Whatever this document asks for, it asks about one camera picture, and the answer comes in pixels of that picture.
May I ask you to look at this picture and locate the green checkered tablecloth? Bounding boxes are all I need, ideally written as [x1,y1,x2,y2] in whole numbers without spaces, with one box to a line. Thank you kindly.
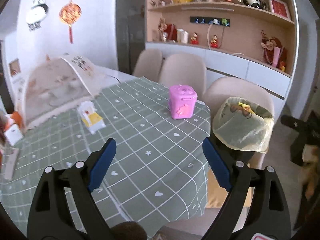
[1,78,210,237]

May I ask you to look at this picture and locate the beige chair near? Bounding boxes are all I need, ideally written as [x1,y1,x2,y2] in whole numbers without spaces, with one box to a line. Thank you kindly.
[203,77,274,169]

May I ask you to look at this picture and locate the trash bin with yellow bag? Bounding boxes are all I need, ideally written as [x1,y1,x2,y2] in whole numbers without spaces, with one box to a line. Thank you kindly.
[212,97,274,154]

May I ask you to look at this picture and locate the beige chair far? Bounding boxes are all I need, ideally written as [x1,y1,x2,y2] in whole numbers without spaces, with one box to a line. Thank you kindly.
[133,49,163,82]

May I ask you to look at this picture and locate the red figurine right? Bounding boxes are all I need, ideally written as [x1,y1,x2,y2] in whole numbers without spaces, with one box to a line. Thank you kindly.
[209,35,219,48]

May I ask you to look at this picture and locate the black power strip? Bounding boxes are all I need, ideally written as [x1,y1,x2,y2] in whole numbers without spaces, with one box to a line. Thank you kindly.
[189,16,231,27]

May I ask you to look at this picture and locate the person hand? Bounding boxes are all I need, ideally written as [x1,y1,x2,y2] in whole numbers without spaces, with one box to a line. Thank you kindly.
[299,144,319,200]

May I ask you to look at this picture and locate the red chinese knot ornament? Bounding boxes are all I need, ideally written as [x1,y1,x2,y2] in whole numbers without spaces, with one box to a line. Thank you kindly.
[59,0,82,44]

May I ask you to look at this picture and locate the red figurine left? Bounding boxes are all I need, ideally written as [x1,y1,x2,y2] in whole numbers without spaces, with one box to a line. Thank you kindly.
[190,33,199,45]

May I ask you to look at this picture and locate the white cabinet counter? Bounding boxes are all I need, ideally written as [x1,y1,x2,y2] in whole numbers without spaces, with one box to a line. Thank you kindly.
[145,42,291,97]

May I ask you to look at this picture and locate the beige chair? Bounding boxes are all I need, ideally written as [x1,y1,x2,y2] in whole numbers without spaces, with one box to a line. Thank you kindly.
[158,53,207,100]
[133,49,163,82]
[203,77,274,169]

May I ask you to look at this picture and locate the white charging cable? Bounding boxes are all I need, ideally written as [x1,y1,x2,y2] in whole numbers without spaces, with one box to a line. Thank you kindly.
[206,21,245,56]

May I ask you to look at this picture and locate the red gift bouquet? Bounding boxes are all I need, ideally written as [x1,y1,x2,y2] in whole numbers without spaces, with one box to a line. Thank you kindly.
[261,30,287,72]

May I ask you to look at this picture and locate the red figurine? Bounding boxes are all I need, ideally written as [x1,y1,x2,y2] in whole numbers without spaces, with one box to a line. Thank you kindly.
[209,35,219,48]
[190,33,199,45]

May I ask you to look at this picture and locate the red framed picture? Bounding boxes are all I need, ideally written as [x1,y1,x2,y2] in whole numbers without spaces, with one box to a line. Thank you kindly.
[268,0,291,20]

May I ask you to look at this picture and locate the wine bottle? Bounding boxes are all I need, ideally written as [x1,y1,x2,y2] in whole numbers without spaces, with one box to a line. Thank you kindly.
[242,0,266,10]

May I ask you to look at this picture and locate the white mugs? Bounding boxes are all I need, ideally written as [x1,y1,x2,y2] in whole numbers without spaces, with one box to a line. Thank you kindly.
[177,29,189,44]

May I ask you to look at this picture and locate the beige chair middle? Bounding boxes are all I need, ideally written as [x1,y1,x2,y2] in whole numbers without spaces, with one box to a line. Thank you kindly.
[158,53,207,100]

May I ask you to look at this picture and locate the red doll gift bag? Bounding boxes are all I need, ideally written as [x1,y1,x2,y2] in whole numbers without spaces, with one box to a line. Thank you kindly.
[158,18,177,42]

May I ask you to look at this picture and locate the yellow white toy chair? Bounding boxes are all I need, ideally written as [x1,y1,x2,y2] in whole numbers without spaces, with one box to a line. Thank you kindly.
[77,101,106,134]

